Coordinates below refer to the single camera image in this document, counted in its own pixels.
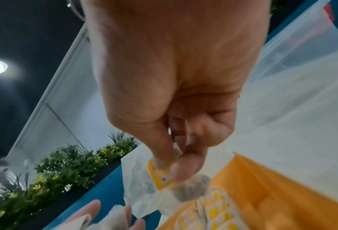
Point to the white paper tea bag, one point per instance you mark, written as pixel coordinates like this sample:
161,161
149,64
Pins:
113,217

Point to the black planter box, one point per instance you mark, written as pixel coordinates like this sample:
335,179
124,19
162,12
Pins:
72,200

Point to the green artificial plants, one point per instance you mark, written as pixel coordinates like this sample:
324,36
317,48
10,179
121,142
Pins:
63,170

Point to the white translucent plastic wrapper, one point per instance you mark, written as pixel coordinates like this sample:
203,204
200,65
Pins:
137,186

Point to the person's right hand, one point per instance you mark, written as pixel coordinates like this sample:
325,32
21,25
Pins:
163,67

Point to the person's left hand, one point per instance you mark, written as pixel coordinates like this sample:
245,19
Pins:
85,213

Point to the tea bag with yellow tag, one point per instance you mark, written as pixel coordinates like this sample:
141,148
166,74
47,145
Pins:
187,187

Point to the clear plastic storage container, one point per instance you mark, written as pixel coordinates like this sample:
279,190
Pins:
299,67

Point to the yellow cardboard box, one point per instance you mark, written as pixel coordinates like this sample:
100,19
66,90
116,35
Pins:
285,197

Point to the pile of yellow patterned sachets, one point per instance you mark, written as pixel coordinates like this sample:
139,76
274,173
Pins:
211,213

